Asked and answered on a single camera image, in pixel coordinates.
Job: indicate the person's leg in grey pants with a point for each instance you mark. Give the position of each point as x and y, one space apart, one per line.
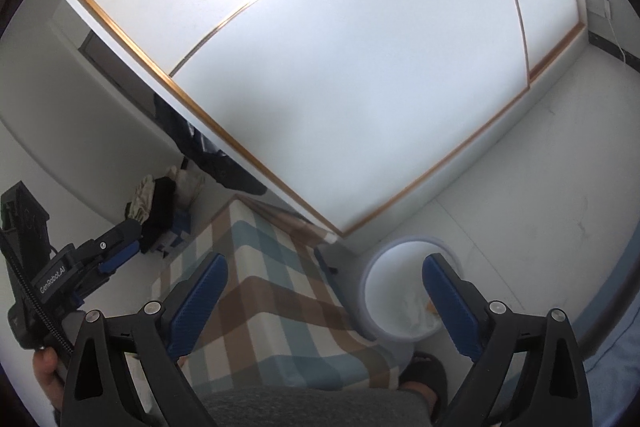
310 407

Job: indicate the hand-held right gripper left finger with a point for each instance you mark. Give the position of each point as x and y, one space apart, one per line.
197 307

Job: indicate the crumpled white tissue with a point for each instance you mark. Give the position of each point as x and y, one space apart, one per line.
415 312

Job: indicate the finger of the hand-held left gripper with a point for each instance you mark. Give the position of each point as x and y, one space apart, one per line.
120 257
117 234

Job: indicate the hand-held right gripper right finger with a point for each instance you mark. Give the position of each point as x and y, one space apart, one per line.
450 302

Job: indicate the person's left hand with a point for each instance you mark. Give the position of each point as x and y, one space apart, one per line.
45 372

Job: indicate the black slipper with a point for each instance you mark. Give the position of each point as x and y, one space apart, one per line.
425 367

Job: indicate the round grey trash bin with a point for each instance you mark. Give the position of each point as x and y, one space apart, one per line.
395 272

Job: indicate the orange wrapper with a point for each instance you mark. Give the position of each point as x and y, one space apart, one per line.
431 307

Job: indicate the white wardrobe with wood trim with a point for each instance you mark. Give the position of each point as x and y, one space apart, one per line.
350 57

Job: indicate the plaid cloth covered stool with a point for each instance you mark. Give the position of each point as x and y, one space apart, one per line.
260 257

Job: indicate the beige bag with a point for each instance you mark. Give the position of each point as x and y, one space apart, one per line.
190 187

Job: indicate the beige cloth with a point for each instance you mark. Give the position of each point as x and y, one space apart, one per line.
141 199

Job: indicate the dark hanging clothes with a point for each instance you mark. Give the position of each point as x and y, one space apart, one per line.
220 162

